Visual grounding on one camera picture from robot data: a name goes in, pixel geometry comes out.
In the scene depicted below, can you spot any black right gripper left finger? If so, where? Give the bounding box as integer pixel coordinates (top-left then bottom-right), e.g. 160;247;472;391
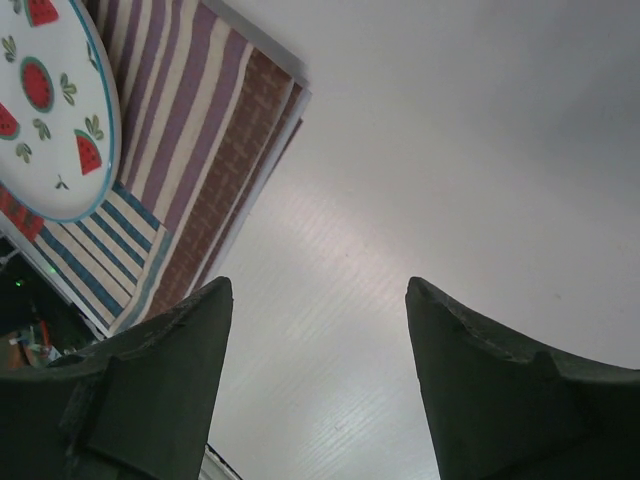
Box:
1;277;233;479

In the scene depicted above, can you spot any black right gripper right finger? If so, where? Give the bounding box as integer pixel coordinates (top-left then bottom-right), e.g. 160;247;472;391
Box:
405;277;639;479

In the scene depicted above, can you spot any striped patchwork placemat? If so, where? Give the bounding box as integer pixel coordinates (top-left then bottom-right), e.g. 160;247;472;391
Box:
1;1;309;336

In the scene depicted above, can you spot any white watermelon pattern plate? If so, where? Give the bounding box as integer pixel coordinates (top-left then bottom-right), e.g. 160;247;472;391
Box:
1;1;122;223

